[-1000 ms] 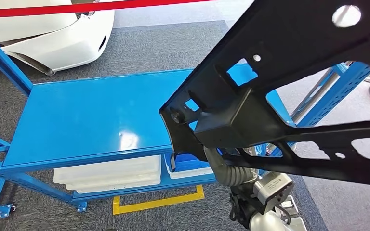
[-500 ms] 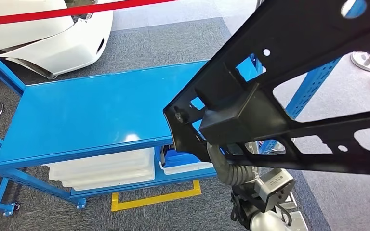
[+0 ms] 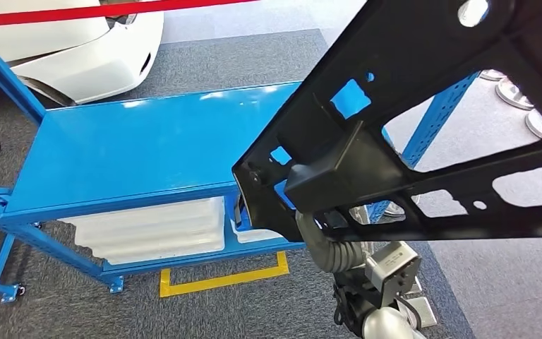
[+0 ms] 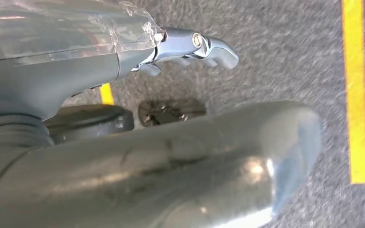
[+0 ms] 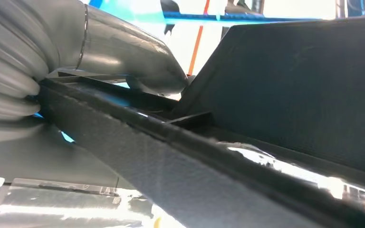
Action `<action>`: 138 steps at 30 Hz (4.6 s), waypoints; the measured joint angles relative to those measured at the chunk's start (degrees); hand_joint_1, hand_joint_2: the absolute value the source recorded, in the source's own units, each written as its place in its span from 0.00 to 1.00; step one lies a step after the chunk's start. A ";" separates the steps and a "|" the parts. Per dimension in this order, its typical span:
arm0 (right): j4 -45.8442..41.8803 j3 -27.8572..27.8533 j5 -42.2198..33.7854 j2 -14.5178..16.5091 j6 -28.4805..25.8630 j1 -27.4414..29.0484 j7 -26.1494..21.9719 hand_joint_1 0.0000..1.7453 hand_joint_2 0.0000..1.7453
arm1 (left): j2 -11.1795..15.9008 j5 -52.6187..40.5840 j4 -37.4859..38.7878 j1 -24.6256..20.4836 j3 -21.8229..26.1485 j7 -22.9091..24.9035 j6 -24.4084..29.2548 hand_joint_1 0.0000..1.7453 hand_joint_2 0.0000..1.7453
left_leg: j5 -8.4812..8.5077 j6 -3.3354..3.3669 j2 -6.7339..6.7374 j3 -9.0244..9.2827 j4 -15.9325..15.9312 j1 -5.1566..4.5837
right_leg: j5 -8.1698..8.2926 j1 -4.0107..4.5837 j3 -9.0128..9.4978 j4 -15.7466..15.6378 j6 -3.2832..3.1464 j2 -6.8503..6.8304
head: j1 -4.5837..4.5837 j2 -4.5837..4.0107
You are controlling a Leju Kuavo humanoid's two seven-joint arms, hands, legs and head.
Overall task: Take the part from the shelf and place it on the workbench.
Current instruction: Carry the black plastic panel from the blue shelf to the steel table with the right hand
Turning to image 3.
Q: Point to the black plastic car part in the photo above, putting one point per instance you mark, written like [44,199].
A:
[439,37]

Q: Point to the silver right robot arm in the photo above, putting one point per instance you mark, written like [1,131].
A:
[332,252]

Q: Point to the black curved plastic part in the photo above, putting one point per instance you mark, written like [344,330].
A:
[239,213]

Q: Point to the white and blue plastic bin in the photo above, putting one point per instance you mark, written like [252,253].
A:
[257,234]

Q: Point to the white plastic tray stack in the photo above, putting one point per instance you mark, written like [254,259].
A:
[159,229]

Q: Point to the chrome stanchion with black cap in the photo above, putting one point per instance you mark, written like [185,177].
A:
[395,210]

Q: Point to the silver floor socket plate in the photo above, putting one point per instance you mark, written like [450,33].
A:
[427,311]

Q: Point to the white car body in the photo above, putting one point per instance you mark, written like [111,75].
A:
[88,61]

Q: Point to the red barrier belt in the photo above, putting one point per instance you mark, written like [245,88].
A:
[65,14]

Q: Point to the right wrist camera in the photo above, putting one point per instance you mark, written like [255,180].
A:
[392,271]

